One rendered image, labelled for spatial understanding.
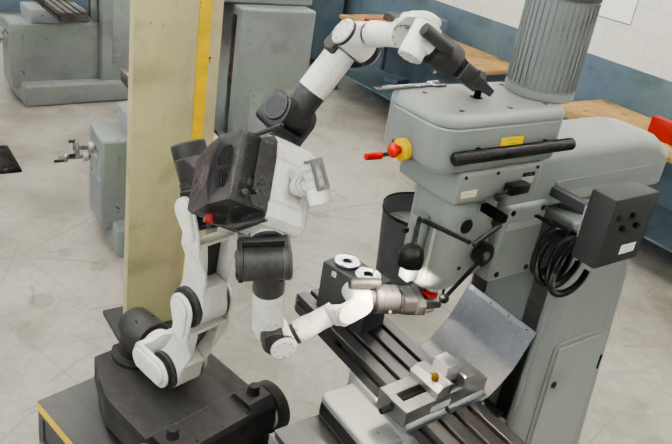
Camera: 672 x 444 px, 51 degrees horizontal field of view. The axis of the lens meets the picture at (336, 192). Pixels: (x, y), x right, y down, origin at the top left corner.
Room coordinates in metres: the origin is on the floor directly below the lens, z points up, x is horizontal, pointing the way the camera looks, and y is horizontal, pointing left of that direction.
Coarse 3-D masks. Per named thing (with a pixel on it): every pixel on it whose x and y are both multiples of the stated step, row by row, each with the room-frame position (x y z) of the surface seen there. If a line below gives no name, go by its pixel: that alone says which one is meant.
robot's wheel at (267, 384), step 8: (264, 384) 2.13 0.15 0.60; (272, 384) 2.13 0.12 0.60; (272, 392) 2.09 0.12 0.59; (280, 392) 2.11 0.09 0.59; (280, 400) 2.08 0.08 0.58; (280, 408) 2.06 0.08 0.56; (288, 408) 2.08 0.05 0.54; (280, 416) 2.05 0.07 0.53; (288, 416) 2.07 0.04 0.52; (280, 424) 2.04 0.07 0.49; (272, 432) 2.07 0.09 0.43
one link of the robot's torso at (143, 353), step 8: (152, 336) 2.12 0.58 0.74; (160, 336) 2.13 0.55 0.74; (168, 336) 2.15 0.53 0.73; (136, 344) 2.08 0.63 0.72; (144, 344) 2.07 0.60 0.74; (152, 344) 2.10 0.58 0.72; (160, 344) 2.13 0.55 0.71; (136, 352) 2.07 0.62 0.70; (144, 352) 2.05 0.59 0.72; (152, 352) 2.10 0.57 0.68; (136, 360) 2.07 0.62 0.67; (144, 360) 2.03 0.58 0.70; (152, 360) 2.01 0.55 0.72; (160, 360) 2.00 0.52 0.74; (144, 368) 2.03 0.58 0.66; (152, 368) 2.00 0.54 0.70; (160, 368) 1.99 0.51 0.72; (152, 376) 2.00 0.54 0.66; (160, 376) 1.97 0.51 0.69; (160, 384) 1.98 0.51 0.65
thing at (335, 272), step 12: (324, 264) 2.16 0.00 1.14; (336, 264) 2.15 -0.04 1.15; (348, 264) 2.15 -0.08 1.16; (360, 264) 2.18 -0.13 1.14; (324, 276) 2.15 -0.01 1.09; (336, 276) 2.12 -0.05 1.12; (348, 276) 2.09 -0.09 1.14; (360, 276) 2.08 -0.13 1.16; (372, 276) 2.09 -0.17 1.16; (384, 276) 2.13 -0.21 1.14; (324, 288) 2.15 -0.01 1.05; (336, 288) 2.11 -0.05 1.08; (324, 300) 2.14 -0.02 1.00; (336, 300) 2.11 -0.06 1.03; (372, 312) 2.05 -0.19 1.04; (360, 324) 2.03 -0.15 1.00; (372, 324) 2.07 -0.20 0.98
